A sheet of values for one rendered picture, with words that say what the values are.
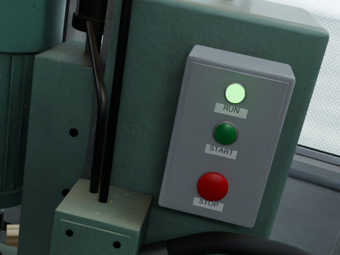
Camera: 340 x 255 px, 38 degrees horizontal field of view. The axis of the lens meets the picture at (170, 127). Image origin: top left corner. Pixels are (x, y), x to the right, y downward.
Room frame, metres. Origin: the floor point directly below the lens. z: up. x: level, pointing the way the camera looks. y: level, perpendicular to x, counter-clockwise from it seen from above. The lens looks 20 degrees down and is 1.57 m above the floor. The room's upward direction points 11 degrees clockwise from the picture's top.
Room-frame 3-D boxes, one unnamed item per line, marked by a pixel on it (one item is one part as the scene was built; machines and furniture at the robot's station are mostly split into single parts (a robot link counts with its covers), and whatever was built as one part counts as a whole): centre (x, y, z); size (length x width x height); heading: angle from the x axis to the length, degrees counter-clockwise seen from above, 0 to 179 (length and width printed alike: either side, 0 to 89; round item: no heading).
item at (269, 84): (0.46, -0.05, 1.40); 0.10 x 0.06 x 0.16; 85
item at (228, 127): (0.43, -0.05, 1.42); 0.02 x 0.01 x 0.02; 85
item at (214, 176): (0.43, -0.05, 1.36); 0.03 x 0.01 x 0.03; 85
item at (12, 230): (0.89, 0.28, 0.92); 0.04 x 0.03 x 0.04; 21
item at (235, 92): (0.43, -0.05, 1.46); 0.02 x 0.01 x 0.02; 85
